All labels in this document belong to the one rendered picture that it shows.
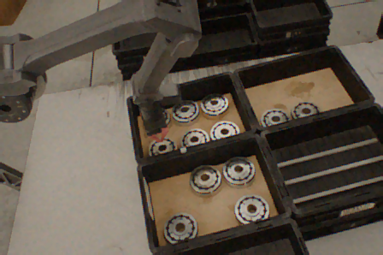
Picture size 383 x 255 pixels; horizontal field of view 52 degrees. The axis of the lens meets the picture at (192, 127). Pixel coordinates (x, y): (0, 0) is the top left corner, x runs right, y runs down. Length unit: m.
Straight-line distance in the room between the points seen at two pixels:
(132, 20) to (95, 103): 1.15
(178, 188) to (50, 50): 0.68
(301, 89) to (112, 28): 0.96
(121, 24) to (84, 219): 0.92
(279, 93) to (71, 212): 0.88
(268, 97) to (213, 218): 0.52
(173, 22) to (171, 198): 0.72
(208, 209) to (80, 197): 0.52
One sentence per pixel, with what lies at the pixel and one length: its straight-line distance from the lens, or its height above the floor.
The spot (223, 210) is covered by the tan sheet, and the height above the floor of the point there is 0.83.
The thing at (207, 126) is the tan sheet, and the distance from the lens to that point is 1.42.
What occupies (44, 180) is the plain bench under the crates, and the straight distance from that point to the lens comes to 1.64.
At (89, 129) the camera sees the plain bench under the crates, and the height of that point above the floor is 0.70.
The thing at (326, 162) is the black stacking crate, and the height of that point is 0.83.
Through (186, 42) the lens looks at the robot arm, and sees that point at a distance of 0.71.
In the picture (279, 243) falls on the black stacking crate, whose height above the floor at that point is 0.83.
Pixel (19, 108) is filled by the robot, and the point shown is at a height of 1.13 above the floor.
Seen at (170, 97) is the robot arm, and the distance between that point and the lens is 1.11.
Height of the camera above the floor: 1.94
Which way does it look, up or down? 51 degrees down
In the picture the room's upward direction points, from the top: 12 degrees counter-clockwise
